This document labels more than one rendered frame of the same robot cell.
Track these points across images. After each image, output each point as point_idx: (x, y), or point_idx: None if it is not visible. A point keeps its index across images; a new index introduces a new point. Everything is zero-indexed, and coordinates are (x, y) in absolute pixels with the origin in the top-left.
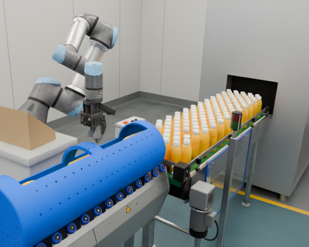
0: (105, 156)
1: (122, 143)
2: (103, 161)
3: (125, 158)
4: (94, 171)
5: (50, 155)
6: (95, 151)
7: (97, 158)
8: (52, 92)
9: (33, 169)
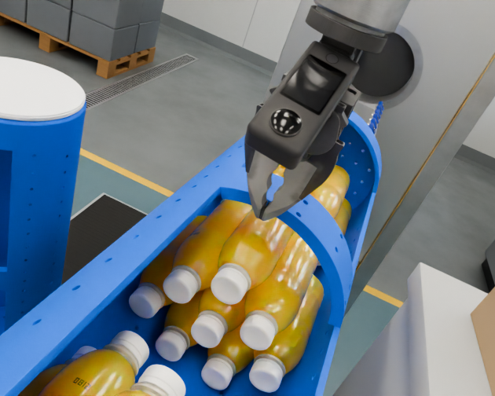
0: (199, 182)
1: (156, 234)
2: (198, 178)
3: (124, 233)
4: (207, 166)
5: (412, 335)
6: (237, 173)
7: (218, 169)
8: None
9: (405, 308)
